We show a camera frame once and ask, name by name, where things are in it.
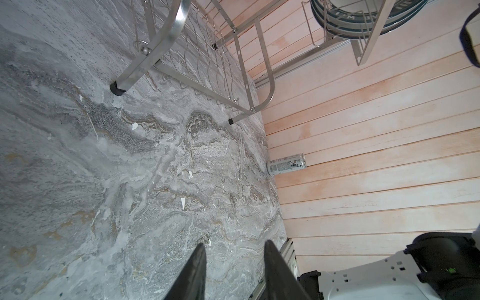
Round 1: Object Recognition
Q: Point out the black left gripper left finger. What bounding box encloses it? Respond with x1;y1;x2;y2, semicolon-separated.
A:
164;243;207;300

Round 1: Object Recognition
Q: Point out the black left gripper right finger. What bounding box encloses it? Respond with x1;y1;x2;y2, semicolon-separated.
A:
264;240;310;300

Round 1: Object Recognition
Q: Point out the white plate green lettered rim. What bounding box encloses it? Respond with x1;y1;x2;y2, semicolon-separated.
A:
310;1;428;40

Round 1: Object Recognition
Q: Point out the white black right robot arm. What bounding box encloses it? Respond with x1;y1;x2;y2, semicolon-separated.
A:
297;229;480;300

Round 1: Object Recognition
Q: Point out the stainless steel dish rack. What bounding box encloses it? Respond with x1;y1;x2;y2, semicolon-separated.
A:
110;1;395;124

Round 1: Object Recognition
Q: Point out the silver drink can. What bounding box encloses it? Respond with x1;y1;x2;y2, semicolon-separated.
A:
267;154;306;176

